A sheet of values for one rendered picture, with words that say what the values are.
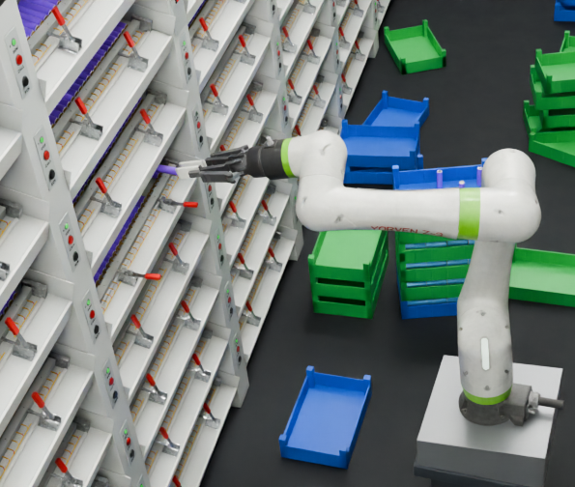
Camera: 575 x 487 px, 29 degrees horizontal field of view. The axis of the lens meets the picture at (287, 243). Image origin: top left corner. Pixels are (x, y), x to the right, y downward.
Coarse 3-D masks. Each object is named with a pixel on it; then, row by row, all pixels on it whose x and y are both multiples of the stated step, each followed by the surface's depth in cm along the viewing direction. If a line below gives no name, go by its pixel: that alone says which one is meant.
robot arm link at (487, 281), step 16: (496, 160) 252; (512, 160) 251; (528, 160) 253; (496, 176) 248; (512, 176) 246; (528, 176) 248; (480, 256) 267; (496, 256) 265; (512, 256) 268; (480, 272) 269; (496, 272) 268; (464, 288) 277; (480, 288) 271; (496, 288) 271; (464, 304) 276; (480, 304) 272; (496, 304) 273
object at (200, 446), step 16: (224, 384) 332; (208, 400) 326; (224, 400) 327; (208, 416) 319; (224, 416) 323; (192, 432) 317; (208, 432) 318; (192, 448) 312; (208, 448) 314; (192, 464) 309; (176, 480) 296; (192, 480) 305
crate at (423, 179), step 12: (396, 168) 344; (432, 168) 346; (444, 168) 346; (456, 168) 346; (468, 168) 346; (396, 180) 347; (408, 180) 349; (420, 180) 349; (432, 180) 349; (444, 180) 349; (456, 180) 349; (468, 180) 348
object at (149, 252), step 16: (176, 160) 278; (192, 160) 278; (176, 176) 279; (144, 192) 272; (176, 192) 274; (160, 224) 265; (144, 240) 260; (160, 240) 261; (144, 256) 256; (144, 272) 253; (96, 288) 246; (128, 288) 248; (112, 304) 244; (128, 304) 245; (112, 320) 241; (112, 336) 238
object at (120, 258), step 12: (168, 180) 275; (156, 192) 269; (156, 204) 269; (144, 216) 262; (156, 216) 265; (132, 228) 259; (132, 240) 256; (120, 252) 252; (120, 264) 250; (108, 276) 246; (108, 288) 246
